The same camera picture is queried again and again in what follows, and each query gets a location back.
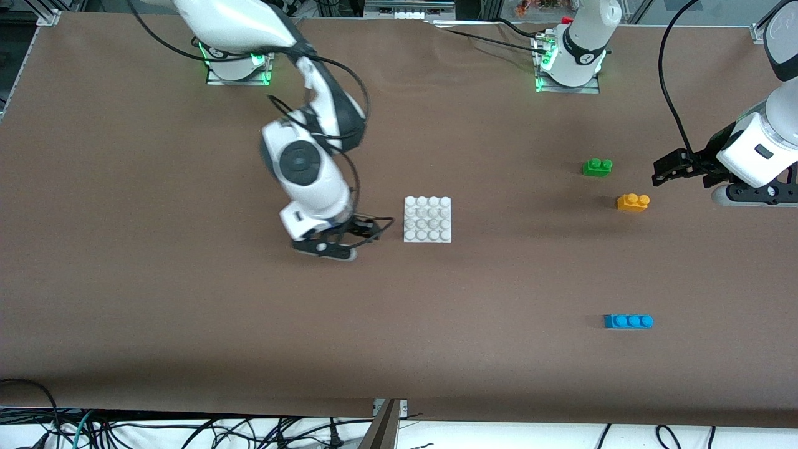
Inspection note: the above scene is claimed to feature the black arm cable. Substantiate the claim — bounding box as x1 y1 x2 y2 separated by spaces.
656 0 700 155
127 0 396 243

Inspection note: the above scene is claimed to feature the thick black looped cable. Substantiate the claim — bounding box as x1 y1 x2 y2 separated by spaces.
0 377 63 449

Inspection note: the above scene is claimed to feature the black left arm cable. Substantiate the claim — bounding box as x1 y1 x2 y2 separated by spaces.
656 0 700 155

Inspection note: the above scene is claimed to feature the long black table cable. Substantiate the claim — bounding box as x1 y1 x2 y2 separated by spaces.
429 22 542 51

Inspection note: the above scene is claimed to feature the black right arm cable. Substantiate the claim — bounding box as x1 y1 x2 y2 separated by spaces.
127 0 396 243

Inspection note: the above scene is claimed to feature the dark metal beam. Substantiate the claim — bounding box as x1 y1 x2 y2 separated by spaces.
357 399 401 449

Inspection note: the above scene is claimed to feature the blue three-stud block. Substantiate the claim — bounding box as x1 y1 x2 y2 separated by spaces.
603 314 655 329

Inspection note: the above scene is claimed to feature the orange red clutter pile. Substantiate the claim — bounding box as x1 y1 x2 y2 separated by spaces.
515 0 577 17

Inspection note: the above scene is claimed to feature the teal cable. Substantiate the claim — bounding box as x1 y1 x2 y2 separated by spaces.
71 408 95 449

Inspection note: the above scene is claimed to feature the white studded base plate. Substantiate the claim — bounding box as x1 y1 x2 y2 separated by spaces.
403 196 452 243

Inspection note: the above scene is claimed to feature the short black table cable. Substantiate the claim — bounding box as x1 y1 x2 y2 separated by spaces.
494 17 550 41

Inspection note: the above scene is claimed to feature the aluminium frame rail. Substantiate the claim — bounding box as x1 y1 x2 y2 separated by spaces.
363 0 457 21

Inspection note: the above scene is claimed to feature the brown table cover sheet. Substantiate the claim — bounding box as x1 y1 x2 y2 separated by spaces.
0 11 798 431

